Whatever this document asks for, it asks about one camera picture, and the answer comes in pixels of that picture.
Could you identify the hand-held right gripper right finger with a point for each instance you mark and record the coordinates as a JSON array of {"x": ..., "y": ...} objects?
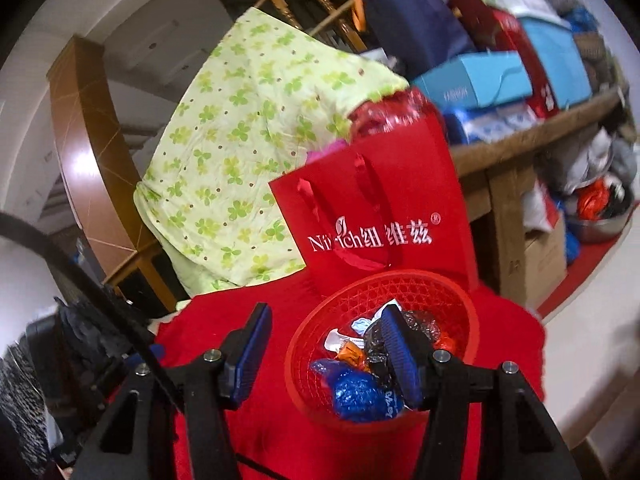
[{"x": 400, "y": 355}]

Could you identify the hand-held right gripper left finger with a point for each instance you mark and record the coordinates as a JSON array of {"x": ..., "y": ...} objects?
[{"x": 250, "y": 355}]

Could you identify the black plastic bag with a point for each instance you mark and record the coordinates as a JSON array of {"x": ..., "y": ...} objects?
[{"x": 375, "y": 345}]

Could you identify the clear plastic wrapper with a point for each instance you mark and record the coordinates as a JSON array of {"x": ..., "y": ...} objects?
[{"x": 422, "y": 325}]

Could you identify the orange wrapper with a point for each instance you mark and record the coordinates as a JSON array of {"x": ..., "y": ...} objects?
[{"x": 352, "y": 357}]

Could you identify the red foil wrapper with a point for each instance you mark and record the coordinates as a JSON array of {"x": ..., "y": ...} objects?
[{"x": 447, "y": 342}]

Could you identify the blue plastic bag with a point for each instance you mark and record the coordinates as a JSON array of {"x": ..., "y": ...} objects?
[{"x": 355, "y": 395}]

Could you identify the red plastic basket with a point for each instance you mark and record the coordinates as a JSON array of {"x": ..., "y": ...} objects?
[{"x": 310, "y": 390}]

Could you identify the red fleece blanket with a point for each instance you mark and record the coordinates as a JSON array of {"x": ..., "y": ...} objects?
[{"x": 280, "y": 435}]

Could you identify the black jacket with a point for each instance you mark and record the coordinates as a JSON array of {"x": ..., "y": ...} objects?
[{"x": 85, "y": 340}]

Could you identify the red paper bag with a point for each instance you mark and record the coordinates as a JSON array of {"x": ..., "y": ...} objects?
[{"x": 400, "y": 185}]

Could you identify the brown cardboard box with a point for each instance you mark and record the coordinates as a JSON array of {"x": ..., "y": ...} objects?
[{"x": 542, "y": 260}]

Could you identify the wooden table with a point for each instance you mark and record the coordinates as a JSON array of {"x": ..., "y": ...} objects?
[{"x": 505, "y": 190}]

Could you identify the green floral quilt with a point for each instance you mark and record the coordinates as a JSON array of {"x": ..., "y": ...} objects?
[{"x": 240, "y": 135}]

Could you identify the metal bowl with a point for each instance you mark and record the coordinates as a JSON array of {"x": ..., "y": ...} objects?
[{"x": 595, "y": 230}]

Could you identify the grey fuzzy cloth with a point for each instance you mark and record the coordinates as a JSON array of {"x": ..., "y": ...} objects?
[{"x": 22, "y": 400}]

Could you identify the blue patterned pack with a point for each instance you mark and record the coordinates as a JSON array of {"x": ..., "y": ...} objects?
[{"x": 480, "y": 125}]

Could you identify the red cellophane bag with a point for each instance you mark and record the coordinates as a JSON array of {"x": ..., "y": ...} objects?
[{"x": 390, "y": 110}]

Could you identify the orange plastic bag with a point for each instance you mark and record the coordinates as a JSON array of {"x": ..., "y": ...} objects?
[{"x": 592, "y": 200}]

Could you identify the grey cloth pile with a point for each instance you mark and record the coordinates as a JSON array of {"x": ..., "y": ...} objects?
[{"x": 585, "y": 160}]

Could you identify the wooden cabinet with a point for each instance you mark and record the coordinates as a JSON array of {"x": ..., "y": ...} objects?
[{"x": 80, "y": 135}]

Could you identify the light blue cardboard box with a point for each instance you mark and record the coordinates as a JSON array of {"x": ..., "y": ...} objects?
[{"x": 475, "y": 80}]

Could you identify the navy bag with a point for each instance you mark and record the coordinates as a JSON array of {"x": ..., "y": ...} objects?
[{"x": 415, "y": 20}]

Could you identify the teal box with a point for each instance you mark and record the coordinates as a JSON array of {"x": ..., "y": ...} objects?
[{"x": 560, "y": 60}]

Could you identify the red box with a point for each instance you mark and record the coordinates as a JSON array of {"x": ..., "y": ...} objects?
[{"x": 510, "y": 30}]

